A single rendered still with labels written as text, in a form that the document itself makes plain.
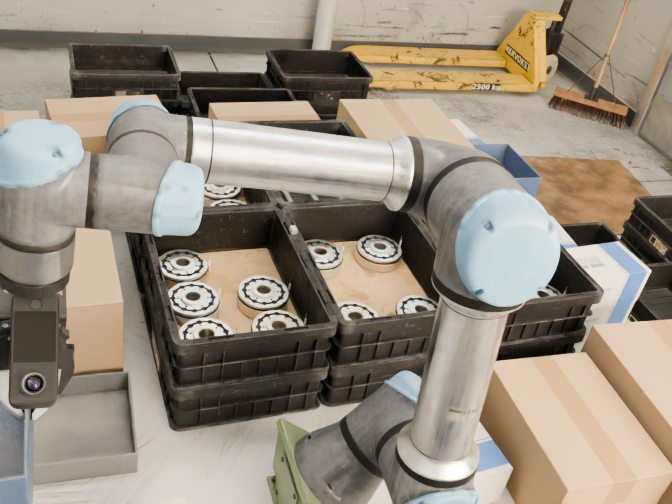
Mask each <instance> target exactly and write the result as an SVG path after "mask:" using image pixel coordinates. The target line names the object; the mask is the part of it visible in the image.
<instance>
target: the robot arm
mask: <svg viewBox="0 0 672 504"><path fill-rule="evenodd" d="M106 145H107V154H103V153H94V152H90V151H84V150H83V147H82V141H81V138H80V136H79V135H78V133H77V132H76V131H75V130H73V129H72V128H70V127H69V126H67V125H58V124H57V123H56V122H55V121H51V120H45V119H28V120H22V121H18V122H15V123H12V124H10V125H9V126H7V127H6V128H4V129H3V130H2V132H1V133H0V401H1V403H2V404H3V406H4V407H5V408H6V409H7V410H8V411H9V412H10V413H11V414H12V415H14V416H15V417H16V418H17V419H19V420H20V421H24V415H25V409H31V420H33V421H34V420H36V419H37V418H39V417H40V416H41V415H42V414H43V413H44V412H45V411H47V410H48V409H49V408H50V407H52V406H53V405H54V404H55V403H56V400H57V398H58V396H59V395H61V393H62V392H63V390H64V389H65V387H66V386H67V384H68V383H69V381H70V379H71V378H72V376H73V373H74V368H75V361H74V351H75V345H74V344H66V340H68V339H69V338H70V331H69V330H67V329H66V323H67V301H66V286H67V284H68V283H69V280H70V271H71V270H72V267H73V264H74V251H75V236H76V232H75V231H76V228H87V229H96V230H108V231H120V232H132V233H144V234H154V235H155V236H158V237H161V236H163V235H177V236H189V235H192V234H193V233H195V232H196V231H197V229H198V227H199V224H200V221H201V216H202V211H203V203H204V183H207V184H217V185H226V186H236V187H246V188H255V189H265V190H275V191H284V192H294V193H304V194H313V195H323V196H333V197H342V198H352V199H362V200H371V201H381V202H384V204H385V205H386V206H387V208H388V209H389V210H391V211H399V212H407V213H410V214H413V215H415V216H418V217H420V218H421V219H423V220H424V221H425V222H426V223H427V224H428V225H429V227H430V228H431V230H432V232H433V233H434V235H435V236H436V238H437V240H438V247H437V252H436V257H435V261H434V266H433V271H432V277H431V280H432V284H433V287H434V288H435V290H436V291H437V292H438V294H439V295H440V298H439V303H438V307H437V312H436V316H435V321H434V325H433V330H432V335H431V339H430V344H429V348H428V353H427V357H426V362H425V366H424V371H423V376H422V379H421V378H420V377H419V376H417V375H416V374H414V373H412V372H410V371H401V372H399V373H397V374H396V375H395V376H393V377H392V378H391V379H389V380H386V381H385V382H384V384H383V385H382V386H381V387H379V388H378V389H377V390H376V391H375V392H373V393H372V394H371V395H370V396H369V397H367V398H366V399H365V400H364V401H363V402H361V403H360V404H359V405H358V406H356V407H355V408H354V409H353V410H352V411H350V412H349V413H348V414H347V415H346V416H344V417H343V418H342V419H341V420H340V421H338V422H336V423H333V424H331V425H328V426H325V427H323V428H320V429H317V430H315V431H312V432H309V433H307V434H306V435H305V436H303V437H302V438H301V439H300V440H299V441H297V442H296V444H295V446H294V457H295V461H296V464H297V467H298V470H299V472H300V474H301V476H302V478H303V480H304V481H305V483H306V485H307V486H308V488H309V489H310V490H311V492H312V493H313V494H314V496H315V497H316V498H317V499H318V500H319V501H320V502H321V503H322V504H368V502H369V501H370V499H371V498H372V496H373V495H374V493H375V492H376V490H377V489H378V487H379V486H380V484H381V483H382V481H383V480H384V482H385V484H386V487H387V490H388V493H389V495H390V498H391V501H392V504H481V501H480V495H479V493H478V492H476V490H475V487H474V478H475V474H476V471H477V467H478V464H479V457H480V452H479V448H478V446H477V444H476V442H475V440H474V436H475V433H476V429H477V426H478V422H479V419H480V415H481V411H482V408H483V404H484V401H485V397H486V394H487V390H488V386H489V383H490V379H491V376H492V372H493V369H494V365H495V362H496V358H497V354H498V351H499V347H500V344H501V340H502V337H503V333H504V329H505V326H506V322H507V319H508V315H509V313H510V312H513V311H515V310H518V309H519V308H521V307H522V306H523V305H524V303H525V302H526V301H528V300H530V299H531V298H533V297H534V296H536V295H537V291H536V290H537V289H538V288H540V287H543V288H544V287H545V286H546V285H547V284H548V282H549V281H550V280H551V278H552V276H553V274H554V272H555V270H556V268H557V265H558V261H559V256H560V240H559V236H558V232H557V230H556V227H555V226H554V224H553V222H552V221H551V219H550V218H549V216H548V214H547V212H546V210H545V209H544V208H543V206H542V205H541V204H540V203H539V202H538V201H537V200H536V199H535V198H534V197H532V196H531V195H529V194H528V193H527V192H526V191H525V190H524V188H523V187H522V186H521V185H520V184H519V183H518V182H517V181H516V180H515V179H514V178H513V177H512V176H511V174H510V173H509V172H508V171H507V170H506V169H505V167H504V166H503V165H502V164H501V163H500V162H499V161H498V160H496V159H495V158H494V157H492V156H490V155H489V154H487V153H485V152H483V151H481V150H478V149H475V148H472V147H469V146H465V145H461V144H456V143H452V142H447V141H441V140H435V139H428V138H422V137H413V136H406V135H398V136H397V137H395V138H394V139H393V140H392V141H391V142H388V141H380V140H372V139H364V138H356V137H348V136H341V135H333V134H325V133H317V132H309V131H301V130H293V129H286V128H278V127H270V126H262V125H254V124H246V123H238V122H231V121H223V120H215V119H207V118H199V117H190V116H183V115H175V114H169V113H168V111H167V110H166V109H165V108H164V107H163V106H162V105H160V104H159V103H157V102H155V101H153V100H150V99H144V98H138V99H132V100H129V101H127V102H125V103H123V104H121V105H120V106H119V107H118V108H117V109H116V110H115V112H114V113H113V115H112V117H111V120H110V124H109V126H108V129H107V133H106ZM3 290H6V291H7V292H8V293H6V292H4V291H3ZM60 291H62V295H61V294H59V293H58V292H60Z"/></svg>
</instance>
